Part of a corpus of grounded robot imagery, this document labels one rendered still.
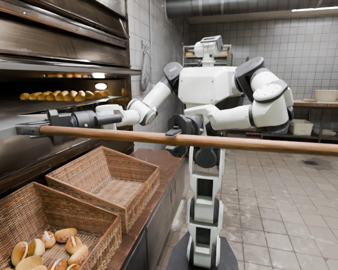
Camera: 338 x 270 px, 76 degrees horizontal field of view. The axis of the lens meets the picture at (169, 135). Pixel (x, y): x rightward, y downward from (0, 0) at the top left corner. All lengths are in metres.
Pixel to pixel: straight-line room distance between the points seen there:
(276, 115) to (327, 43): 5.22
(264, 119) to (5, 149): 1.08
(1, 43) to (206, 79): 0.87
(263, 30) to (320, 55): 1.30
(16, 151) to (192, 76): 0.89
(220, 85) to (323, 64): 4.98
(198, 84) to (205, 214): 0.69
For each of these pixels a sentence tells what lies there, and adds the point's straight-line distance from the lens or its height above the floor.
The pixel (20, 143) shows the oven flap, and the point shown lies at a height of 1.05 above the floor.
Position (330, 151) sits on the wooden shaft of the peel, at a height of 1.20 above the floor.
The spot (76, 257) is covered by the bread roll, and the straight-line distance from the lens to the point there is 1.09.
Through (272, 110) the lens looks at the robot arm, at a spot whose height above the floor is 1.27.
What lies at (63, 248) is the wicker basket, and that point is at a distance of 1.24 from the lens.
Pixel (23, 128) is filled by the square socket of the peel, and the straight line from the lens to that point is 0.83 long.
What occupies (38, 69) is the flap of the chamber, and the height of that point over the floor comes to 1.39.
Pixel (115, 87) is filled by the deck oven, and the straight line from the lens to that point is 2.28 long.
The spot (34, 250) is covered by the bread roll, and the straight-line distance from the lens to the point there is 1.20.
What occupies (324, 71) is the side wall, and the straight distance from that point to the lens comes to 5.85.
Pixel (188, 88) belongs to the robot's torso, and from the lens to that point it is 1.02.
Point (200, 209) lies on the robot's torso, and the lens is 1.26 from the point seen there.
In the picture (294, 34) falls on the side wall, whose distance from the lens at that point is 5.73.
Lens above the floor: 1.36
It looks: 15 degrees down
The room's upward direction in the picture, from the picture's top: straight up
